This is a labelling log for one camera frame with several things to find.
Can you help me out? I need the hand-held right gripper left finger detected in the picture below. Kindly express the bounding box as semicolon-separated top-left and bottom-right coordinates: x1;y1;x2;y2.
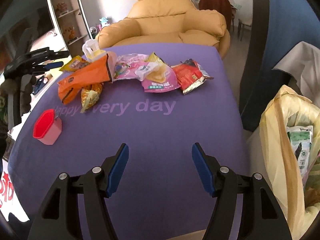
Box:
27;143;130;240

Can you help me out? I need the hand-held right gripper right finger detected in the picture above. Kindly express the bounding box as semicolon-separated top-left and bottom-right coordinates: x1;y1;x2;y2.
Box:
192;142;292;240

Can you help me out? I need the orange snack bag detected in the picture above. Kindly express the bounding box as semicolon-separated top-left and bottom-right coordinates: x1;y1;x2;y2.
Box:
57;52;112;105

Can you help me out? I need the pink cartoon snack packet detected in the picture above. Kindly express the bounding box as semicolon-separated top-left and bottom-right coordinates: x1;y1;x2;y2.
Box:
114;53;150;80

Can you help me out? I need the bin with yellow bag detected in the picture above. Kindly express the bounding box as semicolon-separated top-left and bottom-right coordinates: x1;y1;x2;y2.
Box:
259;84;320;240

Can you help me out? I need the red snack wrapper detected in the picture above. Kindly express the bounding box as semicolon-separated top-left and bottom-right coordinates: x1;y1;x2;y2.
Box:
171;59;214;95

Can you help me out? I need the pink yellow snack packet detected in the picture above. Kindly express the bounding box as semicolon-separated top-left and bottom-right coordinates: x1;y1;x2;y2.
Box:
141;52;182;93

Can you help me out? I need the yellow purple snack packet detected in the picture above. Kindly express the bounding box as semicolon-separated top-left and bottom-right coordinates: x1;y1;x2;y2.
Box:
59;56;89;73

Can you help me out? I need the blue small tool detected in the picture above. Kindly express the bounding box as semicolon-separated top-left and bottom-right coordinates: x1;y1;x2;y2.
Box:
32;76;49;93

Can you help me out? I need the white yellow plastic container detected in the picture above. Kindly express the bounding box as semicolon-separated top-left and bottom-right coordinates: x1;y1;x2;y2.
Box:
82;39;107;63

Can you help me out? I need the black television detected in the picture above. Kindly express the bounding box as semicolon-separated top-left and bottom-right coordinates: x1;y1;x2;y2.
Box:
0;2;54;55

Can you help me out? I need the glass display cabinet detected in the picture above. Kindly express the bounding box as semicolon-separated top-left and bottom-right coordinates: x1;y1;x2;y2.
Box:
45;0;90;52

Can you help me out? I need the gold foil snack packet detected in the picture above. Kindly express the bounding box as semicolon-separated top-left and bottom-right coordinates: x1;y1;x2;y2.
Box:
80;82;103;113

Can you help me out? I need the purple printed tablecloth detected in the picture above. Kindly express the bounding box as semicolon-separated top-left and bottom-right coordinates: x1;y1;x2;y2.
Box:
7;44;250;240

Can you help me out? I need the small white packet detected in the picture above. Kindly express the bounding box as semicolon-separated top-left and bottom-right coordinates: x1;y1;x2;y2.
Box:
135;62;160;77

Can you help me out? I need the yellow leather armchair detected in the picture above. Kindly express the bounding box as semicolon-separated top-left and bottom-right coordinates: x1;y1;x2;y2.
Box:
95;0;231;60

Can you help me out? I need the white red printed banner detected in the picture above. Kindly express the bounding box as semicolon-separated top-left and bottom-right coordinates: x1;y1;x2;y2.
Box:
0;170;28;220

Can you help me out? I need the grey white cloth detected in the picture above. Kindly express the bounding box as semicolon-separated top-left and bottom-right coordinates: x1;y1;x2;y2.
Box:
272;41;320;95

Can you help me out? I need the white dining chair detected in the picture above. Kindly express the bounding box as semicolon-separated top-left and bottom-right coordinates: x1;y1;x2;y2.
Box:
237;10;253;42

